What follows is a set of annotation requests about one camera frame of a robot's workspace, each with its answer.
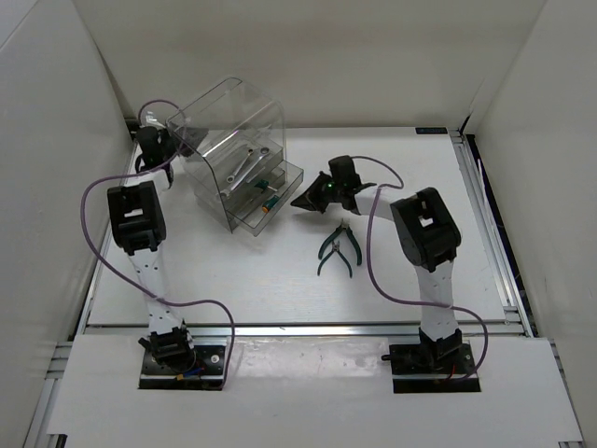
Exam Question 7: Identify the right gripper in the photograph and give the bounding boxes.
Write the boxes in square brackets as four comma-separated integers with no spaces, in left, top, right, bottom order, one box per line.
[291,172,344,215]

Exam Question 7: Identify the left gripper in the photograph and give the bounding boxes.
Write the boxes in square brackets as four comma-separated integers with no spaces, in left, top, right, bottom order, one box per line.
[162,120,210,162]

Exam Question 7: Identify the green stubby screwdriver orange cap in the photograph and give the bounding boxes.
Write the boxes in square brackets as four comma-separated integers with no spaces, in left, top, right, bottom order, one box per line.
[261,195,280,214]

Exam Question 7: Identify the clear plastic drawer organizer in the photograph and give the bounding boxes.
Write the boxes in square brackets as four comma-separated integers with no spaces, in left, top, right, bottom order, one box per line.
[166,77,304,236]

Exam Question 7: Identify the small ratchet wrench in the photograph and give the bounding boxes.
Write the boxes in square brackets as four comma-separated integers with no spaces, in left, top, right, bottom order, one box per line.
[227,148,254,184]

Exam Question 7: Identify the large ratchet wrench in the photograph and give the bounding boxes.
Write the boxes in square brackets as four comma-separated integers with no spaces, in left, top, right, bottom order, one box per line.
[219,147,271,198]

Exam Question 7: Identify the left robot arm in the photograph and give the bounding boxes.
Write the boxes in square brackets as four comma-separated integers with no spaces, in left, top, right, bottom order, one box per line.
[107,117,202,377]

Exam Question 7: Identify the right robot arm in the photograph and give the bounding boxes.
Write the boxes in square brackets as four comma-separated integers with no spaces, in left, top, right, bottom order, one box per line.
[291,155,463,373]

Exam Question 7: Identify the green handled cutting pliers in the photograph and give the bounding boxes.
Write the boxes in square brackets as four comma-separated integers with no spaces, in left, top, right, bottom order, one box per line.
[317,218,364,268]

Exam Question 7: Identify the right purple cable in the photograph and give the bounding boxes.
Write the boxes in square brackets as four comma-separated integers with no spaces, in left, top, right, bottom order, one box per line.
[352,156,490,382]

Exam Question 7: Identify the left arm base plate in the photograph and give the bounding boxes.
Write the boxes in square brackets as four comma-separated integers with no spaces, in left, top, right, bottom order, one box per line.
[138,331,228,391]

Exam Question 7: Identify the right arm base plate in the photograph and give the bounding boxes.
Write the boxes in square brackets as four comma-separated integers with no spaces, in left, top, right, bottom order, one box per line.
[381,343,481,394]

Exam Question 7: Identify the aluminium right rail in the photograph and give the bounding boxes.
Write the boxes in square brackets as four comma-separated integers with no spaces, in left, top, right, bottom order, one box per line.
[449,129,536,338]

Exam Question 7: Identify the aluminium rail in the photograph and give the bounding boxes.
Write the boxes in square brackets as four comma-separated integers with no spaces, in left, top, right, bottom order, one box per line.
[449,129,536,338]
[82,314,526,337]

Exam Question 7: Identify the aluminium front rail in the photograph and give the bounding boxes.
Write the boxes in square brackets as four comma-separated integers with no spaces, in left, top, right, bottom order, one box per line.
[82,314,526,337]

